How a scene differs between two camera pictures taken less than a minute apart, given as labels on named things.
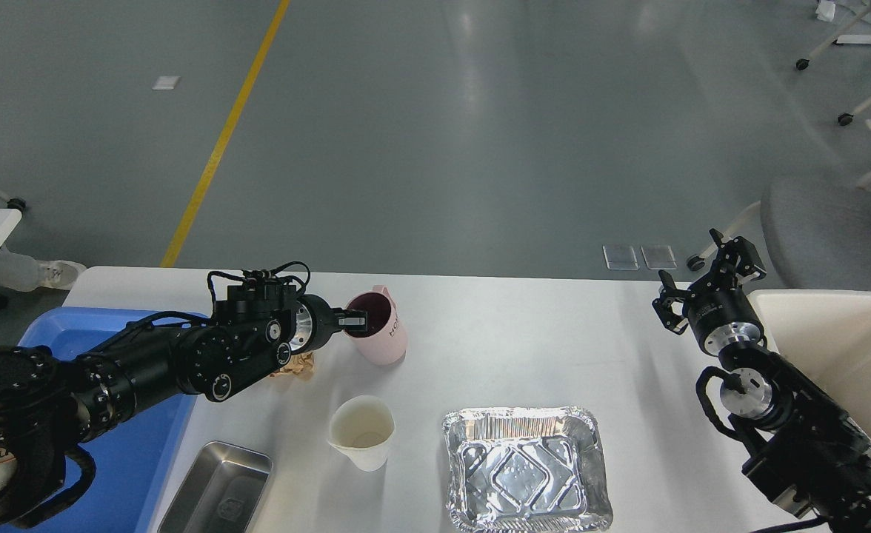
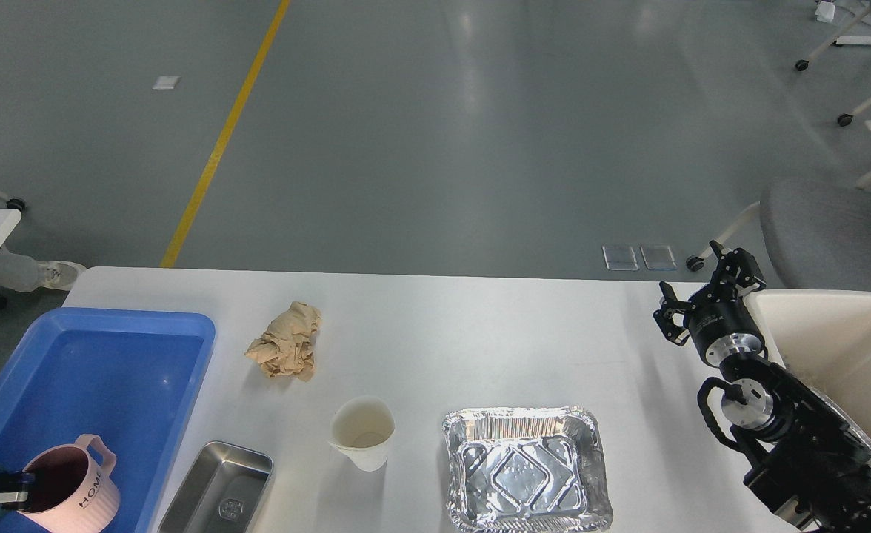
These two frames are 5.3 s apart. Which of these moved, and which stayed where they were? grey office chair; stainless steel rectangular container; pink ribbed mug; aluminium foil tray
Moved: pink ribbed mug
Stayed: aluminium foil tray; grey office chair; stainless steel rectangular container
